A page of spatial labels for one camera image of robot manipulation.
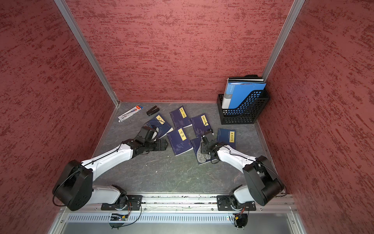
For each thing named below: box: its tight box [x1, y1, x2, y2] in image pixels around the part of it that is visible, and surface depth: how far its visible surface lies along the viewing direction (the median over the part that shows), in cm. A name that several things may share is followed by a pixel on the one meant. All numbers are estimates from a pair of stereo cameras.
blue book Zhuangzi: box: [146, 113, 174, 139], surface depth 108 cm
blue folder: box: [221, 81, 267, 110], surface depth 96 cm
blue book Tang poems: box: [169, 105, 193, 130], surface depth 112 cm
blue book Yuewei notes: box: [189, 113, 212, 138], surface depth 109 cm
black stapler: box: [146, 105, 160, 117], surface depth 116 cm
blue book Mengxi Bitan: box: [217, 127, 237, 150], surface depth 102 cm
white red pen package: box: [117, 105, 144, 123], surface depth 116 cm
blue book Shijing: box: [166, 127, 194, 157], surface depth 99 cm
